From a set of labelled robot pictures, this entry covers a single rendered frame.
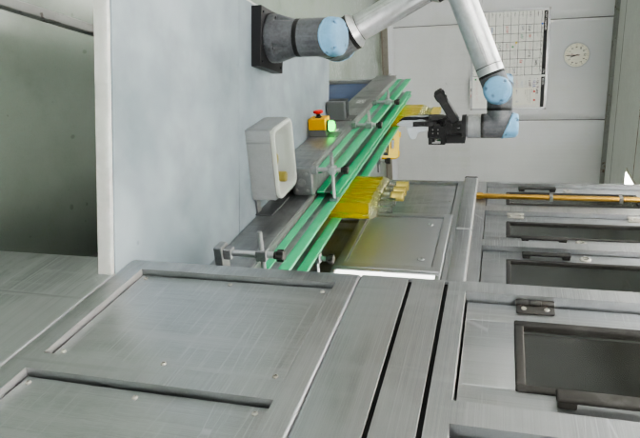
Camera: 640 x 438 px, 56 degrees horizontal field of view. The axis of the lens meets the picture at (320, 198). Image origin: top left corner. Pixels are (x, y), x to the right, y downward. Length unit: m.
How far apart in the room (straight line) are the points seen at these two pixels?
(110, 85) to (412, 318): 0.73
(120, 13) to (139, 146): 0.27
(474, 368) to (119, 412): 0.50
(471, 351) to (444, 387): 0.12
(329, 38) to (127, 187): 0.83
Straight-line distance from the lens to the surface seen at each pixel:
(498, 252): 2.13
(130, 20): 1.35
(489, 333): 1.01
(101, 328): 1.12
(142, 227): 1.36
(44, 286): 1.31
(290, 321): 1.03
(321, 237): 1.94
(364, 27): 1.99
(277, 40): 1.90
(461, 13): 1.81
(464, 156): 8.16
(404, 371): 0.89
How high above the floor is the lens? 1.48
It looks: 16 degrees down
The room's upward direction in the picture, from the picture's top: 92 degrees clockwise
